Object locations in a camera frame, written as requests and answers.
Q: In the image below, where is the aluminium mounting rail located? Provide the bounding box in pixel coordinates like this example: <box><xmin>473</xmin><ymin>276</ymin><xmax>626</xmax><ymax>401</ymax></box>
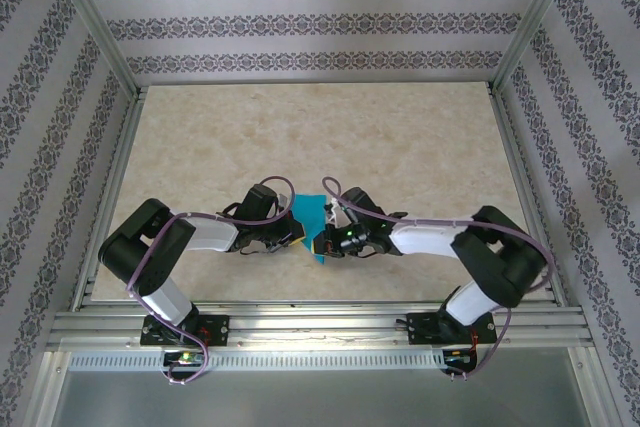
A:
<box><xmin>48</xmin><ymin>299</ymin><xmax>596</xmax><ymax>351</ymax></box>

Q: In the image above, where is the blue paper sheet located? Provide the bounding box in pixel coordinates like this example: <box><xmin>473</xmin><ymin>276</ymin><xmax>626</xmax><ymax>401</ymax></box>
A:
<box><xmin>292</xmin><ymin>193</ymin><xmax>330</xmax><ymax>267</ymax></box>

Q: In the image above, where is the slotted grey cable duct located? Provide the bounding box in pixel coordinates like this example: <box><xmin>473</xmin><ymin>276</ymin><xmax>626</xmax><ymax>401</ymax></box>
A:
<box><xmin>67</xmin><ymin>349</ymin><xmax>447</xmax><ymax>373</ymax></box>

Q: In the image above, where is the aluminium frame post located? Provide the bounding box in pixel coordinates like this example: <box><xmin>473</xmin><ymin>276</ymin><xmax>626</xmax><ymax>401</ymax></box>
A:
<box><xmin>487</xmin><ymin>0</ymin><xmax>587</xmax><ymax>97</ymax></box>
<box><xmin>42</xmin><ymin>0</ymin><xmax>147</xmax><ymax>101</ymax></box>

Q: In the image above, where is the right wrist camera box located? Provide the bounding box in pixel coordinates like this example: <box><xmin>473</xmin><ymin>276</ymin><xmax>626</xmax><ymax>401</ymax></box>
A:
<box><xmin>323</xmin><ymin>199</ymin><xmax>350</xmax><ymax>229</ymax></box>

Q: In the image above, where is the aluminium side rail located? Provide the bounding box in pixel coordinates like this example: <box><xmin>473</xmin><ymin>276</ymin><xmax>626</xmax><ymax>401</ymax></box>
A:
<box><xmin>69</xmin><ymin>85</ymin><xmax>150</xmax><ymax>312</ymax></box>
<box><xmin>485</xmin><ymin>84</ymin><xmax>572</xmax><ymax>309</ymax></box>

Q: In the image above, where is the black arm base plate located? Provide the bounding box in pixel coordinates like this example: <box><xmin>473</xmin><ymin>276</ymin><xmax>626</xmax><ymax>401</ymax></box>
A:
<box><xmin>139</xmin><ymin>314</ymin><xmax>231</xmax><ymax>348</ymax></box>
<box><xmin>406</xmin><ymin>311</ymin><xmax>498</xmax><ymax>347</ymax></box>

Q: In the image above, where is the grey metal panel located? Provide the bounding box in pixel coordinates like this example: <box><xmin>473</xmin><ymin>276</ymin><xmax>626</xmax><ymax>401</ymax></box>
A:
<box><xmin>49</xmin><ymin>370</ymin><xmax>590</xmax><ymax>427</ymax></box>

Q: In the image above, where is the aluminium frame bar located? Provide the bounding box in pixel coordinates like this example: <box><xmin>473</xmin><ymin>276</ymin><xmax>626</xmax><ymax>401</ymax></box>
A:
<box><xmin>24</xmin><ymin>350</ymin><xmax>71</xmax><ymax>427</ymax></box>
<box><xmin>567</xmin><ymin>346</ymin><xmax>616</xmax><ymax>427</ymax></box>

